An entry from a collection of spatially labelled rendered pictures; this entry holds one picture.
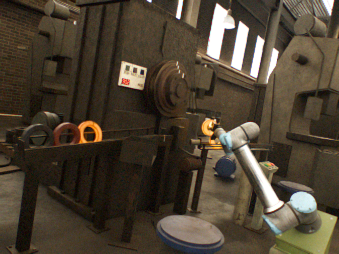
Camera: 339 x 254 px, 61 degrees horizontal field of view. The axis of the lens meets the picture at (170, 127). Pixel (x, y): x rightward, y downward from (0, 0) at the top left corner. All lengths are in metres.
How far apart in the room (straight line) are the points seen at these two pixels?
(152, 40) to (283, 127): 2.94
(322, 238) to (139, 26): 1.98
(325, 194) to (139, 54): 2.76
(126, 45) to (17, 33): 6.22
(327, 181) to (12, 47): 7.26
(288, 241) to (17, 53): 7.42
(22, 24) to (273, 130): 6.42
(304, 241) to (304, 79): 2.99
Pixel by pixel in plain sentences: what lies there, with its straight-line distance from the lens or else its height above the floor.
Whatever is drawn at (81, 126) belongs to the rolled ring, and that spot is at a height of 0.74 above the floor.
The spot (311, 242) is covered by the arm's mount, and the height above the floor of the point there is 0.25.
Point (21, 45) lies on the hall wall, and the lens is 8.35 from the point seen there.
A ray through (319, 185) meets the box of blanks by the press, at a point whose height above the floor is 0.34.
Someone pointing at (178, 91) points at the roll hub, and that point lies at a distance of 2.38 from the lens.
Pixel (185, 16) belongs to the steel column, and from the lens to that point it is 7.24.
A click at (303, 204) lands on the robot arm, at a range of 2.07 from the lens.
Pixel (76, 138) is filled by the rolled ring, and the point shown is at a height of 0.67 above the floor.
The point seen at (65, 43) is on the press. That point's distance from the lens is 6.49.
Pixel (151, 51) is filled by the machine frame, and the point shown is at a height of 1.39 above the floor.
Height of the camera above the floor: 0.99
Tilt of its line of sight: 5 degrees down
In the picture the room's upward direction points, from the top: 10 degrees clockwise
